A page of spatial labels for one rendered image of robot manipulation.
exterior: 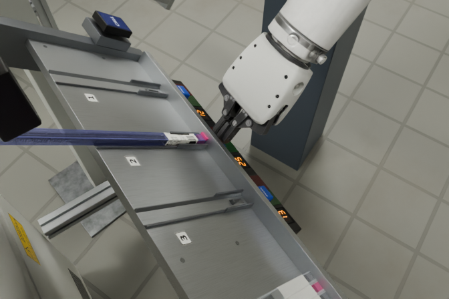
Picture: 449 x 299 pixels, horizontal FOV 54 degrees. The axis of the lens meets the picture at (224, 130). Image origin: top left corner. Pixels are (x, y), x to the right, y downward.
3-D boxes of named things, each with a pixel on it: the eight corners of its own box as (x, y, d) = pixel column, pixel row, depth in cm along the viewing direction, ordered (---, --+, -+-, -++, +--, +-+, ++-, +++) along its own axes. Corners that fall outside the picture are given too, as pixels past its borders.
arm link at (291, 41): (339, 57, 60) (325, 75, 61) (297, 20, 64) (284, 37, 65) (313, 47, 53) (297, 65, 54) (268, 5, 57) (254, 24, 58)
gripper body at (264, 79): (330, 71, 60) (279, 130, 65) (283, 27, 65) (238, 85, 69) (306, 63, 54) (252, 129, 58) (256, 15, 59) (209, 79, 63)
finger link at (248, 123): (262, 123, 64) (235, 155, 66) (249, 108, 65) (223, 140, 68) (250, 122, 61) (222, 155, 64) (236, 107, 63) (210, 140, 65)
